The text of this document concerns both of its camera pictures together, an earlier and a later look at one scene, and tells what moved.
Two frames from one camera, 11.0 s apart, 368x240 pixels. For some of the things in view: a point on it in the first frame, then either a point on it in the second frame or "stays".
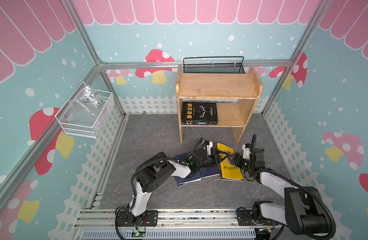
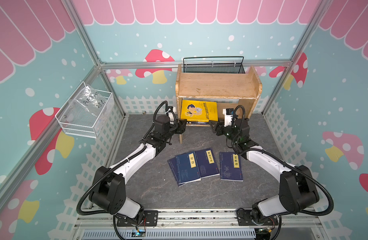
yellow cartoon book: [228, 172] to [199, 111]
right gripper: [237, 159] to [219, 128]
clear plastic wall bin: [85, 111] stays
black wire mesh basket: [228, 68] stays
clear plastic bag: [92, 100] stays
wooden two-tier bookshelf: [245, 87] stays
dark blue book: [193, 176] stays
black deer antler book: [199, 111] to [197, 123]
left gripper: [214, 158] to [180, 126]
